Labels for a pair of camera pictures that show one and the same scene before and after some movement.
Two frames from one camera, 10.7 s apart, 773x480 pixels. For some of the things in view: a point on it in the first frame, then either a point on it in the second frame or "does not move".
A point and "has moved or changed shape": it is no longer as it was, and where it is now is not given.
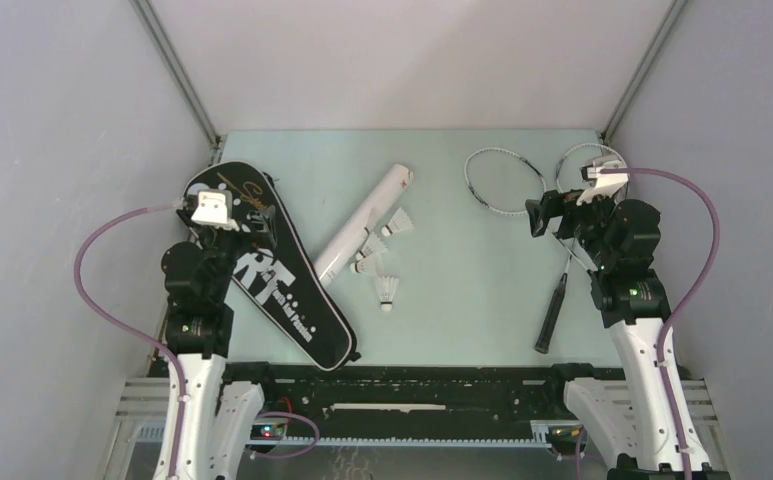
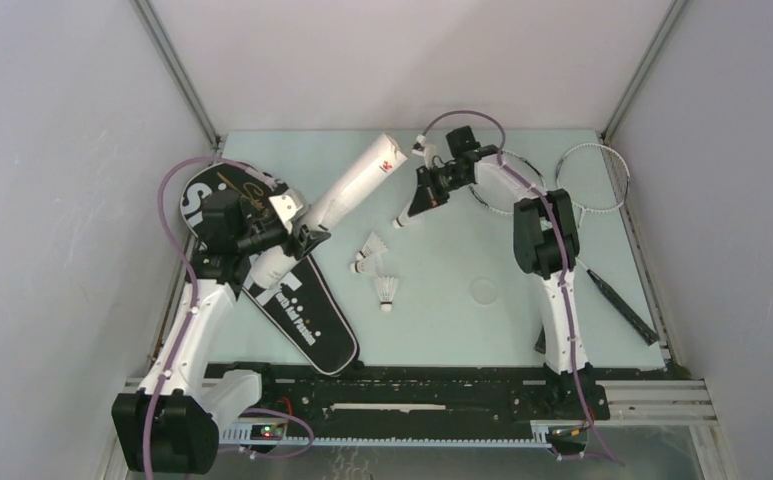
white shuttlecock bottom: (386, 287) does not move
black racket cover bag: (278, 265) does not move
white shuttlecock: (372, 246) does not move
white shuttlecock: (400, 221) has moved or changed shape
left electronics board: (267, 431) does not move
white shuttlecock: (369, 265) does not move
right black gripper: (553, 203) -> (429, 196)
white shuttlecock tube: (336, 256) -> (270, 266)
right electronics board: (565, 439) does not move
